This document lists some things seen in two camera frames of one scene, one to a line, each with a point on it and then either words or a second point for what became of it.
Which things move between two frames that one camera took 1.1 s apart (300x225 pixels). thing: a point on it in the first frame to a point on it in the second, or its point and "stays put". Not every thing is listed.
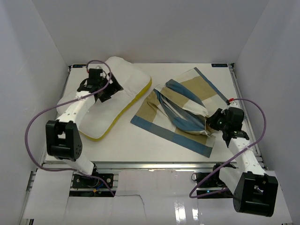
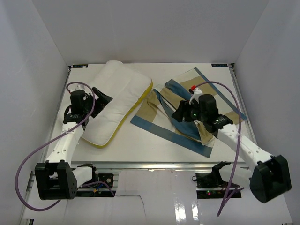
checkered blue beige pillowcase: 178,110 stays put
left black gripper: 113,87 to 102,99
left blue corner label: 78,65 stays put
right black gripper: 212,120 to 183,111
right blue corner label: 224,65 stays put
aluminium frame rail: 234,72 stays put
